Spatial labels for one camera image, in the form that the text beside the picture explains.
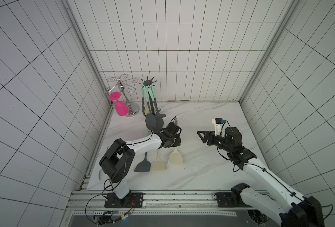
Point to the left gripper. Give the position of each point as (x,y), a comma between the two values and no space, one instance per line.
(177,143)

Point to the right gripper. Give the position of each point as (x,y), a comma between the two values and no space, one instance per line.
(213,139)

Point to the beige spatula grey handle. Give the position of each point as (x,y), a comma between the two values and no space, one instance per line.
(176,158)

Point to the beige spatula green handle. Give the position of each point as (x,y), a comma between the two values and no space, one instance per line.
(158,164)

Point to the grey spatula green handle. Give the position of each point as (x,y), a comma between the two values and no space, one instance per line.
(143,166)

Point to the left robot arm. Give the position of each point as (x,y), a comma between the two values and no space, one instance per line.
(117,160)

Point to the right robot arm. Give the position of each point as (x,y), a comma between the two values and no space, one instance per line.
(286,206)

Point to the grey utensil rack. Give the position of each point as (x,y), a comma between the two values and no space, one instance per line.
(152,123)

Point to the pink plastic wine glass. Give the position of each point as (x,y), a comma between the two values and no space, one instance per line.
(120,107)

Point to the chrome glass holder stand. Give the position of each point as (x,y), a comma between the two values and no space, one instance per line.
(121,85)

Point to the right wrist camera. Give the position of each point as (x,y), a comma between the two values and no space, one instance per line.
(218,125)

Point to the grey utensil green handle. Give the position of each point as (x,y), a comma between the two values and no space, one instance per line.
(145,99)

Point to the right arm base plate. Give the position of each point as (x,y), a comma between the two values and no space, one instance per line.
(230,200)

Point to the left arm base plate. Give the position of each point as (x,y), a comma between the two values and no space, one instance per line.
(134,200)

